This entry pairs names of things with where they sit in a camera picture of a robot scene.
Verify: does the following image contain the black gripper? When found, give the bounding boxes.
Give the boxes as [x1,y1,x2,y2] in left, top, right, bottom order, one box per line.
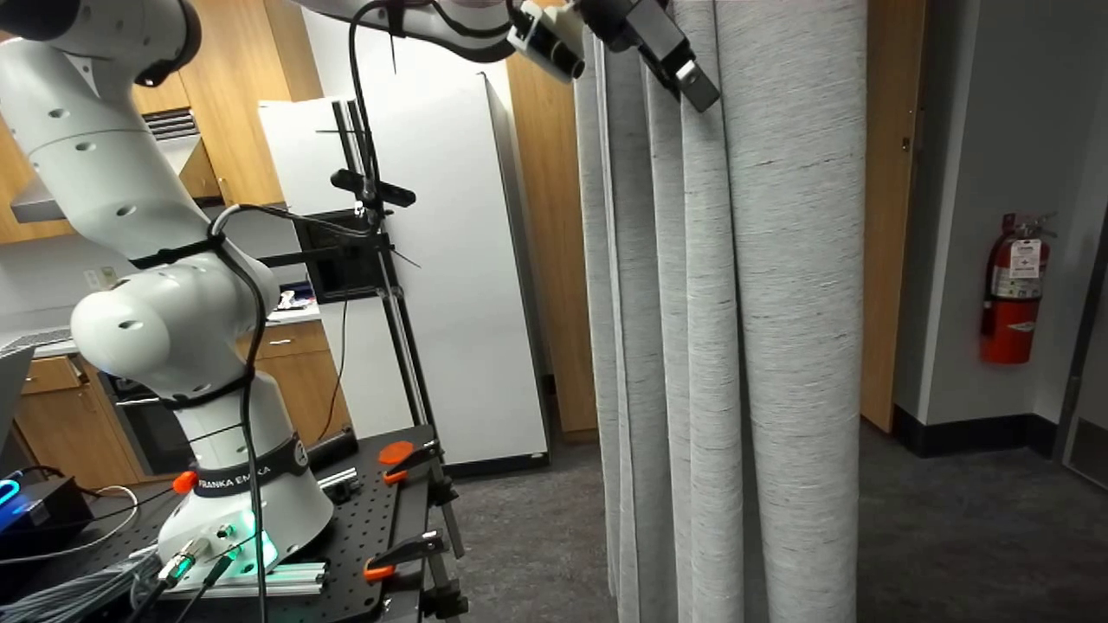
[574,0,728,119]

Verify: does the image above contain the grey-white fabric curtain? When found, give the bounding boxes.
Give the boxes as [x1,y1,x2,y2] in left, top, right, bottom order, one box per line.
[570,0,874,623]

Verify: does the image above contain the wooden panel beside refrigerator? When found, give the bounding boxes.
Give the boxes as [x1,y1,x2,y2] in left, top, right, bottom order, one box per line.
[501,48,602,442]

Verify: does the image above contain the tall wooden door panel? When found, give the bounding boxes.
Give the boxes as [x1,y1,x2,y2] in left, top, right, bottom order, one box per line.
[859,0,933,437]

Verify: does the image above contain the white refrigerator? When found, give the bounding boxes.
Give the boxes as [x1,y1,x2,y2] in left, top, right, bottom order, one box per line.
[257,7,555,471]

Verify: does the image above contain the red fire extinguisher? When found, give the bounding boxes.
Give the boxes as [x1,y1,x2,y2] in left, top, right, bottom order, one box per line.
[976,210,1056,371]

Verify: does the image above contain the black box appliance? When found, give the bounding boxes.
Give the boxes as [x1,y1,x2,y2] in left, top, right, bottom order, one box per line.
[290,210,387,308]

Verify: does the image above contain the wooden base cabinets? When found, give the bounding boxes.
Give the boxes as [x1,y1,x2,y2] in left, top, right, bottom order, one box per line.
[9,320,354,493]

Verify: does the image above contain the black perforated mounting table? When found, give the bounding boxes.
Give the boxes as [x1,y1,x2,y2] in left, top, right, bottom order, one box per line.
[0,422,467,623]

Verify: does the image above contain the black electronics box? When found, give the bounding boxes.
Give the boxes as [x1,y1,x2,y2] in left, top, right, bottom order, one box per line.
[0,468,96,571]

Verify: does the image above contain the black camera tripod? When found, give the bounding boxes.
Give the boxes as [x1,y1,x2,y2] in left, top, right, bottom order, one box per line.
[300,95,443,442]

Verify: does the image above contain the wooden wall cabinets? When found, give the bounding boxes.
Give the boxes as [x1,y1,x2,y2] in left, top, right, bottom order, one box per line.
[0,0,324,248]

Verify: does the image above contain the orange-handled bar clamp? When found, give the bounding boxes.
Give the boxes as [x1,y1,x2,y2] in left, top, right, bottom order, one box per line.
[374,437,456,494]
[361,527,470,623]

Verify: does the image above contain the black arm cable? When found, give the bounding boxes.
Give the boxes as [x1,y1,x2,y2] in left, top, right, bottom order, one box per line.
[205,200,279,623]

